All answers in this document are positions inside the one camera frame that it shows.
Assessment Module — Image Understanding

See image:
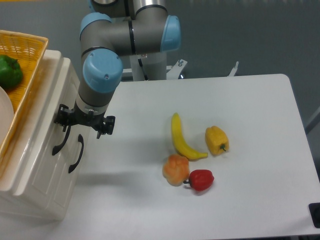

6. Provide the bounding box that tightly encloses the yellow woven basket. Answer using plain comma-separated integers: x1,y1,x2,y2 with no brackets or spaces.
0,30,49,159

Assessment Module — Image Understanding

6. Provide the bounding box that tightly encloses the orange bread roll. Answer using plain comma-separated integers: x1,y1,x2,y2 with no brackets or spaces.
162,154,190,187

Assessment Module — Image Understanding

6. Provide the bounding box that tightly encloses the white drawer cabinet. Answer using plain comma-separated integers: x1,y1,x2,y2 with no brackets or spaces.
0,50,90,220

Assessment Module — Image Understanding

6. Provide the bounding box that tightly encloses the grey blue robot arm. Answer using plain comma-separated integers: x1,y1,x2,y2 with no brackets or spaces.
54,0,181,136

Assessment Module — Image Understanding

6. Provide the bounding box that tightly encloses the yellow bell pepper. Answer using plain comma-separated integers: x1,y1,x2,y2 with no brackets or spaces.
205,126,230,156

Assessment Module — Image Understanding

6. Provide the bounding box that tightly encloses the yellow banana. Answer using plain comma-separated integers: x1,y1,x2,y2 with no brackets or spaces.
171,113,208,161

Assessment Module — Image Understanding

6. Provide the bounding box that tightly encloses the green bell pepper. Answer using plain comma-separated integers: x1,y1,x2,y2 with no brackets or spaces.
0,54,23,89

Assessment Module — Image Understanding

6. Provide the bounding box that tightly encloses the black device at edge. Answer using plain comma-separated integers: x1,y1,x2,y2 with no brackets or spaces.
308,202,320,229

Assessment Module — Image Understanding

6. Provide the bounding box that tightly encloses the white plate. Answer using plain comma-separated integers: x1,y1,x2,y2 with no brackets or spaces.
0,87,14,144

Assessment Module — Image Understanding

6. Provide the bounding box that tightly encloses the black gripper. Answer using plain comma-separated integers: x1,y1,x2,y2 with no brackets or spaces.
53,104,116,139

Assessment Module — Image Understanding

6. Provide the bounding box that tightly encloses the red bell pepper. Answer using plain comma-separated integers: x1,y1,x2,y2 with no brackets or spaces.
183,169,215,192

